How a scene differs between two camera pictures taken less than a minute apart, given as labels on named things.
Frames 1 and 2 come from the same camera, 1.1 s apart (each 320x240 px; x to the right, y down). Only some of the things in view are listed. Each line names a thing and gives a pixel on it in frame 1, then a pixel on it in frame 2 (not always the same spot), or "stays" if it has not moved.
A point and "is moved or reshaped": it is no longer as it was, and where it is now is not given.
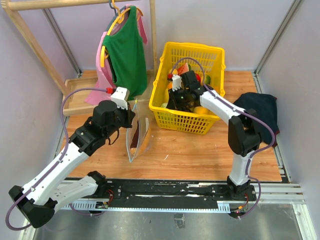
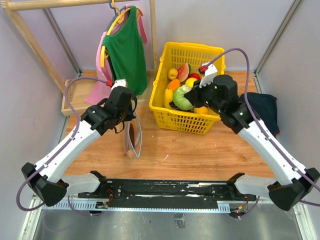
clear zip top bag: x=139 y=136 is moved or reshaped
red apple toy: x=198 y=77 stays
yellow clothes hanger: x=120 y=19 stays
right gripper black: x=173 y=104 → x=193 y=95
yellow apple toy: x=200 y=109 is moved or reshaped
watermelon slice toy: x=184 y=69 stays
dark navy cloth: x=263 y=107 stays
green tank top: x=127 y=51 stays
